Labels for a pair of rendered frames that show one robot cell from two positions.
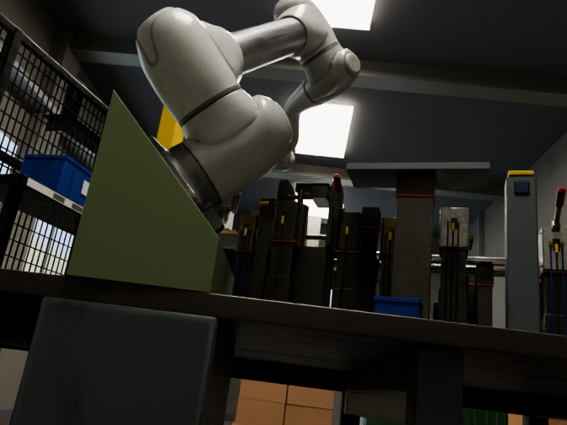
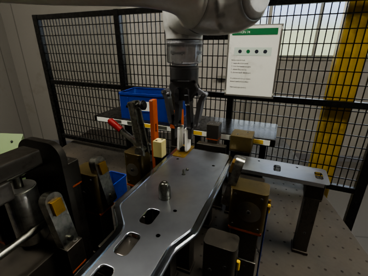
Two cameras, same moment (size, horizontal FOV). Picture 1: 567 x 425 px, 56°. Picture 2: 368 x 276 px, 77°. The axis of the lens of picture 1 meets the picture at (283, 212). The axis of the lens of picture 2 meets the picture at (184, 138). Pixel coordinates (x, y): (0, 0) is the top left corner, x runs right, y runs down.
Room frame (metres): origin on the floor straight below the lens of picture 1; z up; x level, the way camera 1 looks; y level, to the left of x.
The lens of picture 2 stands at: (1.93, -0.42, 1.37)
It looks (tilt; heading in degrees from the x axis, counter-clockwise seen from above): 22 degrees down; 94
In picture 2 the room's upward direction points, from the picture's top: straight up
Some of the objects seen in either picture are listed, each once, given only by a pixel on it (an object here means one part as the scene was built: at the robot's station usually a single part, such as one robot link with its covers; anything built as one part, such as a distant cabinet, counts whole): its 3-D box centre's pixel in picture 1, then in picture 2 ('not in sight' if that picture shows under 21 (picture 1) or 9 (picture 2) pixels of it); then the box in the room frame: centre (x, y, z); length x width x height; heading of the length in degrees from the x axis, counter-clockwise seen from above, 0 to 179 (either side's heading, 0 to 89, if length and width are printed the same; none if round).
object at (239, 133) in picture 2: not in sight; (238, 174); (2.10, 0.42, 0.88); 0.08 x 0.08 x 0.36; 71
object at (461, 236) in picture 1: (452, 281); not in sight; (1.46, -0.50, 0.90); 0.13 x 0.08 x 0.41; 161
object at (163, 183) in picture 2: not in sight; (164, 191); (1.84, 0.08, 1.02); 0.03 x 0.03 x 0.07
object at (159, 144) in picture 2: not in sight; (161, 184); (1.79, 0.31, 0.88); 0.04 x 0.04 x 0.37; 71
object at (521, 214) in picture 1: (521, 265); not in sight; (1.26, -0.60, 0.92); 0.08 x 0.08 x 0.44; 71
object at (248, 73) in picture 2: not in sight; (251, 62); (2.16, 0.69, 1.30); 0.23 x 0.02 x 0.31; 161
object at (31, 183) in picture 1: (89, 228); (180, 122); (1.84, 0.67, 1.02); 0.90 x 0.22 x 0.03; 161
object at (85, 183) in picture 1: (67, 191); (154, 103); (1.70, 0.72, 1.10); 0.30 x 0.17 x 0.13; 166
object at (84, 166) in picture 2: (243, 273); (96, 223); (1.63, 0.10, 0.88); 0.11 x 0.07 x 0.37; 161
